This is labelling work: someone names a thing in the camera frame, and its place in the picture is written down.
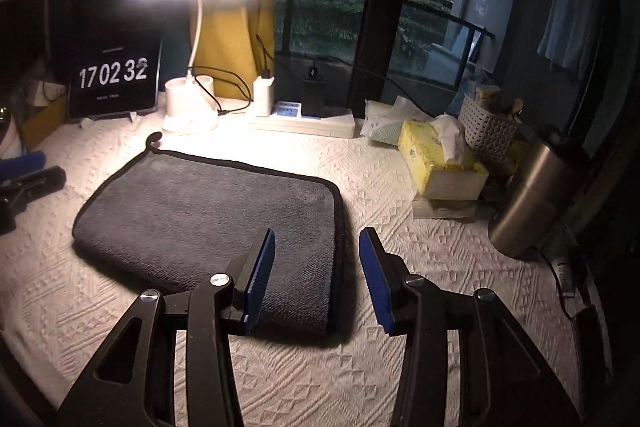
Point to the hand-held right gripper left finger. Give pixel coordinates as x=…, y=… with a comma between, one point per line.
x=261, y=273

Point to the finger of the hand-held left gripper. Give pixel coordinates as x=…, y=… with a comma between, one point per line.
x=35, y=182

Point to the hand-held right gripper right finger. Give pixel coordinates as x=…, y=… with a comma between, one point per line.
x=376, y=279

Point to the grey towel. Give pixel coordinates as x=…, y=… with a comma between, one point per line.
x=210, y=227

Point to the flat cardboard box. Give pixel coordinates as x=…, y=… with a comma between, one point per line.
x=445, y=208

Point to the white textured tablecloth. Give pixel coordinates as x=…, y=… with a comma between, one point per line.
x=310, y=382

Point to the yellow tissue box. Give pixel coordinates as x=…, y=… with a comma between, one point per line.
x=440, y=167

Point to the tablet with clock display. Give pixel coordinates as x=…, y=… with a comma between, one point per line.
x=115, y=74

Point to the wet wipes pack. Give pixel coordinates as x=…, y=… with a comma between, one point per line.
x=382, y=123

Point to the white power strip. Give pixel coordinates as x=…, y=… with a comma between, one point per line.
x=305, y=123

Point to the white charger plug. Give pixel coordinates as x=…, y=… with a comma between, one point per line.
x=263, y=94

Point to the stainless steel tumbler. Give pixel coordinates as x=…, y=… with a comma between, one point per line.
x=535, y=197

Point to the black power adapter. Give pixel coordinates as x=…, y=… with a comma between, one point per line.
x=314, y=94

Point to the white woven basket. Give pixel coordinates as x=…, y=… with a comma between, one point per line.
x=487, y=127

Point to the white desk lamp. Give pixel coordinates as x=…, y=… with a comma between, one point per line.
x=192, y=57

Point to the hanging light blue garment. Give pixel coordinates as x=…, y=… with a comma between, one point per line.
x=570, y=24

